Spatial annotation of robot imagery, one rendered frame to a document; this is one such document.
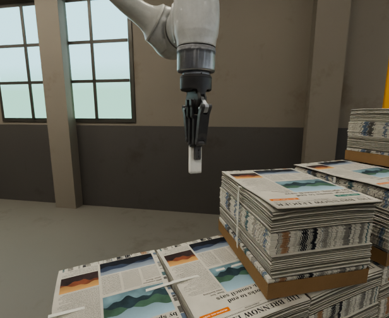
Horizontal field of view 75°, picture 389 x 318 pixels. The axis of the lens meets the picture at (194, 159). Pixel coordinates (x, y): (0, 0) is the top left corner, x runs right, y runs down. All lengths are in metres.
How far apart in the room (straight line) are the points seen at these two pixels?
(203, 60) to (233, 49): 2.51
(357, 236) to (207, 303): 0.41
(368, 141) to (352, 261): 0.60
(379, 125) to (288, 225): 0.72
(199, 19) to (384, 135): 0.88
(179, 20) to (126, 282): 0.66
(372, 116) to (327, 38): 1.88
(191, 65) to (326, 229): 0.50
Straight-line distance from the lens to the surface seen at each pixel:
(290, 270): 0.70
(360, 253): 0.80
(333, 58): 3.03
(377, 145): 1.25
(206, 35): 0.61
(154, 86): 3.21
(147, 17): 0.75
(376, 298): 1.02
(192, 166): 0.63
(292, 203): 0.63
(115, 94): 3.38
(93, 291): 0.77
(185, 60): 0.60
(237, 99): 3.02
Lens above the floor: 1.28
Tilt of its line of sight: 11 degrees down
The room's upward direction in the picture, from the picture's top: straight up
